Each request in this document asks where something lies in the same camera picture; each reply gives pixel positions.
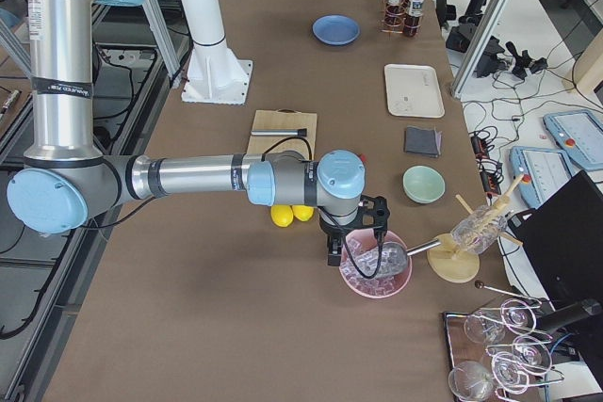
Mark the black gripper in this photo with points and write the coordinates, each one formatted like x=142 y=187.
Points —
x=331 y=233

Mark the blue plate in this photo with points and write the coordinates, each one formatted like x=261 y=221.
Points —
x=336 y=30

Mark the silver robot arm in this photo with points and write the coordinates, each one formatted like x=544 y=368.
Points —
x=66 y=179

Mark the metal ice scoop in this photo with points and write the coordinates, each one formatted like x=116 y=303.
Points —
x=391 y=260

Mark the green bowl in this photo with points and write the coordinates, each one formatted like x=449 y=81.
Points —
x=423 y=184

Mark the yellow lemon right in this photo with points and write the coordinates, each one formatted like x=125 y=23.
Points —
x=302 y=212

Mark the yellow lemon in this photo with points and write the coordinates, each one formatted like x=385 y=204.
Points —
x=281 y=215
x=302 y=212

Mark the pink bowl of ice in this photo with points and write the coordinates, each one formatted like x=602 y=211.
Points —
x=358 y=242

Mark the grey folded cloth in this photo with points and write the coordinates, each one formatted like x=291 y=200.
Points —
x=426 y=142

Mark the wooden cup stand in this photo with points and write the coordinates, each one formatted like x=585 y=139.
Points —
x=453 y=264

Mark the yellow lemon left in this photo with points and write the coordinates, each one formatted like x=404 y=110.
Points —
x=281 y=215

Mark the clear glass mug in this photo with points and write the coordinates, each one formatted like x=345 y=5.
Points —
x=476 y=233

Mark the cream rabbit tray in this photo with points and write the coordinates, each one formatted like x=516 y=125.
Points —
x=413 y=91

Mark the wooden cutting board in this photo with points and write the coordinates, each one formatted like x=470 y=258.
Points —
x=284 y=119

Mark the blue teach pendant near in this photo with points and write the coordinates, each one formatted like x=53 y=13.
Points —
x=546 y=170

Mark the blue teach pendant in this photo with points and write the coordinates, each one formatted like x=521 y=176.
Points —
x=579 y=134
x=546 y=170

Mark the wine glass rack tray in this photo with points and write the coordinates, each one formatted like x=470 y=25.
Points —
x=497 y=353

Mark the black laptop monitor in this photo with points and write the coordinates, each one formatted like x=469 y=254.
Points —
x=563 y=240

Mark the tea bottle front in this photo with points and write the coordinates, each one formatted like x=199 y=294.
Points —
x=412 y=17

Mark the tea bottle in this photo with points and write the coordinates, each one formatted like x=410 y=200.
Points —
x=412 y=17
x=393 y=16

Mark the tea bottle middle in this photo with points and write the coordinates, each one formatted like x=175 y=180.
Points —
x=393 y=16

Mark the blue teach pendant far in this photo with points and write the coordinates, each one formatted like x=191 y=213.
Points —
x=579 y=134

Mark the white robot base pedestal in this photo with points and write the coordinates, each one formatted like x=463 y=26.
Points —
x=214 y=74

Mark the copper wire bottle rack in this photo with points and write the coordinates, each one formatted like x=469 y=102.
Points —
x=404 y=3

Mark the aluminium frame post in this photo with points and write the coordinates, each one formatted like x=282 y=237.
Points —
x=477 y=46

